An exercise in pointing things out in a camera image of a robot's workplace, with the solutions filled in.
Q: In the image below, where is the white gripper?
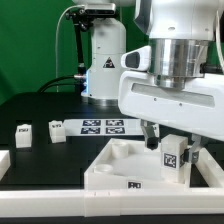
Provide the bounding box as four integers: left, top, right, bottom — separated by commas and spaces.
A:
118, 71, 224, 164

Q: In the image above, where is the white square table top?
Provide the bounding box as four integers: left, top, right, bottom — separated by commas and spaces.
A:
84, 138, 191, 190

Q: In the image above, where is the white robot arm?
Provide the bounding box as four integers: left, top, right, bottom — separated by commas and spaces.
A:
118, 0, 224, 161

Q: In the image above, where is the white U-shaped fence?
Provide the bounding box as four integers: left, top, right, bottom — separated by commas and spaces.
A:
0, 149, 224, 217

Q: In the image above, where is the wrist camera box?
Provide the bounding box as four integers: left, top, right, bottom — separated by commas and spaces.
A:
121, 46, 152, 72

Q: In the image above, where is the white marker base plate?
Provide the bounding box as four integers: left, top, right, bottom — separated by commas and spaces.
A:
63, 119, 142, 136

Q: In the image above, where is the black cable bundle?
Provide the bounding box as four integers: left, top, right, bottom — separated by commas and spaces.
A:
37, 75, 88, 93

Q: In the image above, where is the black camera on mount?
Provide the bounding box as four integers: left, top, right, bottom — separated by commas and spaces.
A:
84, 3, 116, 16

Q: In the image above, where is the black camera stand pole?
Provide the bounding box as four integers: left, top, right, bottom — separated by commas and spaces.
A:
66, 9, 91, 79

